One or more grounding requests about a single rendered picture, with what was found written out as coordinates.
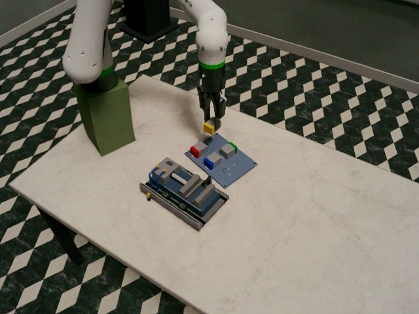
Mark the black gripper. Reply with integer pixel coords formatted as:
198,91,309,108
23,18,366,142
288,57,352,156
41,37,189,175
197,79,228,130

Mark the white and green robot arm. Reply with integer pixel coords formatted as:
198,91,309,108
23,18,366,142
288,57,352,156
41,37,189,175
62,0,228,93

